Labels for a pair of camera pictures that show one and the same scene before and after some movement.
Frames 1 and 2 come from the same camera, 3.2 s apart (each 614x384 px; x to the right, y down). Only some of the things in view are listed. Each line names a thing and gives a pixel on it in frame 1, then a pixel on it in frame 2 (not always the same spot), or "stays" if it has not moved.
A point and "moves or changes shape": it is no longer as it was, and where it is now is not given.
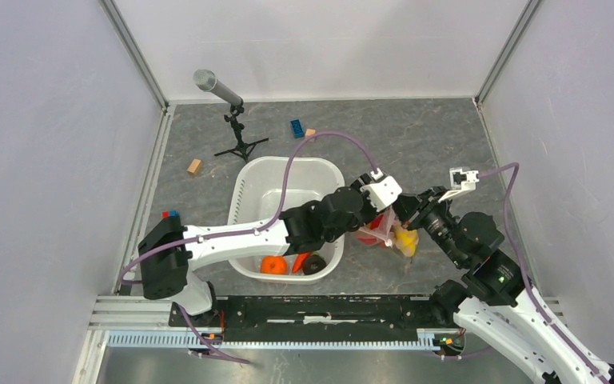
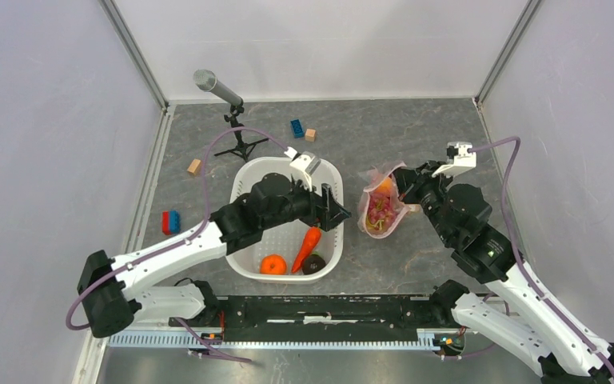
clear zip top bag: x=385 y=230 moves or changes shape
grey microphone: x=207 y=81 stays
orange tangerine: x=273 y=265 stays
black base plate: x=384 y=314 stays
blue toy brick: x=297 y=128 stays
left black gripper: x=371 y=210 to x=325 y=210
